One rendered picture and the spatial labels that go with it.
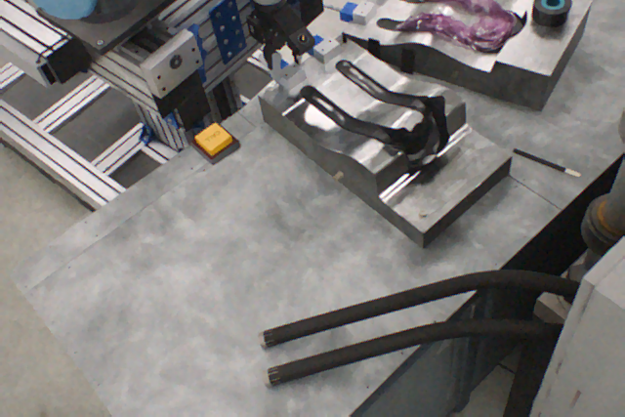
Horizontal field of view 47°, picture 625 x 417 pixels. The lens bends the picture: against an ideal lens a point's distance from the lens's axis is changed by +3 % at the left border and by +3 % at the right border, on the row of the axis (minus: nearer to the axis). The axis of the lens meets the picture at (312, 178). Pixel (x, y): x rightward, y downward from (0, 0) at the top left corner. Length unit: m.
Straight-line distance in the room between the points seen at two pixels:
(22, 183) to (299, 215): 1.59
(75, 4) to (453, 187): 0.80
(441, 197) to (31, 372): 1.49
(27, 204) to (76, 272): 1.28
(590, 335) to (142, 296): 0.96
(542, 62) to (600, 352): 0.98
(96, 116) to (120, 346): 1.38
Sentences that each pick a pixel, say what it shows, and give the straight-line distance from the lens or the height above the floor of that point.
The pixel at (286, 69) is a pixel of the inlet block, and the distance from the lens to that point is 1.58.
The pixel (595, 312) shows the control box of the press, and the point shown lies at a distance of 0.66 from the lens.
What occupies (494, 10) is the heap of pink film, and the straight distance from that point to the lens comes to 1.71.
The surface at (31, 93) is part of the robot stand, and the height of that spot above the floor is 0.21.
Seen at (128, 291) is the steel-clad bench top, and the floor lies 0.80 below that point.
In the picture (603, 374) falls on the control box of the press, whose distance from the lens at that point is 0.73.
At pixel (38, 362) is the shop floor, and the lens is 2.44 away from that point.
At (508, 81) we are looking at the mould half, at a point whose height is 0.86.
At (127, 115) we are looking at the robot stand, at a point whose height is 0.21.
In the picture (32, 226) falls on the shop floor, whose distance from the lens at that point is 2.73.
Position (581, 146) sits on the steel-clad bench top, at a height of 0.80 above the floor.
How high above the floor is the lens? 2.01
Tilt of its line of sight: 53 degrees down
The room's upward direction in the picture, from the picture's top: 10 degrees counter-clockwise
